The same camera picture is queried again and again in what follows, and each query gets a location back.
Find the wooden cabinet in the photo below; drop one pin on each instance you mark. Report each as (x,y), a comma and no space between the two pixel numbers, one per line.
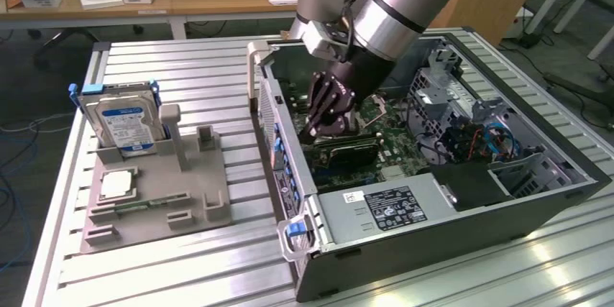
(508,5)

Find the white table frame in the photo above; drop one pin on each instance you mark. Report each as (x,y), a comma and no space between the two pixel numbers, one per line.
(548,1)

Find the white box red button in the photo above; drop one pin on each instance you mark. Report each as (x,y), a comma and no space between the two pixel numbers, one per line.
(518,30)

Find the green graphics card black fan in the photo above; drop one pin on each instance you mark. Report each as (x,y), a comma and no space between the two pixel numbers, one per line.
(352,154)

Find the black power adapter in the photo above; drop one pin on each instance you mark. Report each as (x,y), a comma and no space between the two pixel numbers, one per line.
(527,41)

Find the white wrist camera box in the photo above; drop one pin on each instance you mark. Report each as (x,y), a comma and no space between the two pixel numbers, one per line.
(319,39)

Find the silver CPU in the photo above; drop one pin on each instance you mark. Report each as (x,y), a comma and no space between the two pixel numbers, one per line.
(116,184)

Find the green motherboard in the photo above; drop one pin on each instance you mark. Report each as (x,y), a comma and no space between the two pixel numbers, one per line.
(397,149)

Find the grey power supply unit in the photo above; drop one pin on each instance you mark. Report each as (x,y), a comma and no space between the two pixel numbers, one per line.
(344,220)

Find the black stand base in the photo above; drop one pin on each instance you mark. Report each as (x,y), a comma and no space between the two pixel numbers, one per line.
(584,87)

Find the black chair base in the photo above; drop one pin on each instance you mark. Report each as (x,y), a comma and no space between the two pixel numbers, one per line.
(66,39)

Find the grey parts rack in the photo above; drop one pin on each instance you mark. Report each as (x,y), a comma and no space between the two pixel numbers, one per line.
(153,181)

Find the green RAM stick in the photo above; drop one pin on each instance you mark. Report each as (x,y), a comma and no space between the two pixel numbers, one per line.
(138,206)

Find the silver chipset heatsink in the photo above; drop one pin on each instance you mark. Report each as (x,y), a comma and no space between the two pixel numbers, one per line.
(393,174)

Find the blue case latch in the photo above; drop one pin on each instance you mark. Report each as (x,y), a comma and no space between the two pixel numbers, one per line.
(295,229)

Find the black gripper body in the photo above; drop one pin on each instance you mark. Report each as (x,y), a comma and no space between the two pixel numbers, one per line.
(367,73)

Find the metal disk bay cage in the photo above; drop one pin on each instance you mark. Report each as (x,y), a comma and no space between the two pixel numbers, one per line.
(431,105)

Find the black open PC case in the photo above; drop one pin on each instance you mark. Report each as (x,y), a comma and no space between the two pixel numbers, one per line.
(431,249)

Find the black power connector bundle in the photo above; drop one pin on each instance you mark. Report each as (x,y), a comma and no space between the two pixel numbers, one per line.
(455,141)

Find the hard disk in blue caddy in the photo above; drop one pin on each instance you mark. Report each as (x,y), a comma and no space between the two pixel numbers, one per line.
(121,123)

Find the black plastic shroud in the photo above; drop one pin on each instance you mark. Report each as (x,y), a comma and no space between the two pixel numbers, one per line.
(464,184)

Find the metal socket cover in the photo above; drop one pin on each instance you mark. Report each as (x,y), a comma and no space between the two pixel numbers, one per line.
(373,111)

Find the orange box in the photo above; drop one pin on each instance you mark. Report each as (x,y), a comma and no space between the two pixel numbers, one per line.
(13,0)

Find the wooden desk white frame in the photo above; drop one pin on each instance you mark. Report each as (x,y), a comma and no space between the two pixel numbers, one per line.
(48,11)

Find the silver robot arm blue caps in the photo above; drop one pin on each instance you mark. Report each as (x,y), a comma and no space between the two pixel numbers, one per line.
(397,16)

